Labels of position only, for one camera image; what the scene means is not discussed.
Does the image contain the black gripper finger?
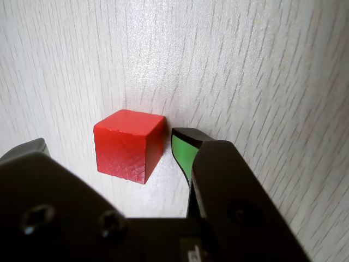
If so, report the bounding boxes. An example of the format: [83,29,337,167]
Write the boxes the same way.
[171,127,310,262]
[0,138,129,262]

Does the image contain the red wooden cube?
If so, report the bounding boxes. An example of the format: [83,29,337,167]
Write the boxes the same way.
[93,109,166,184]

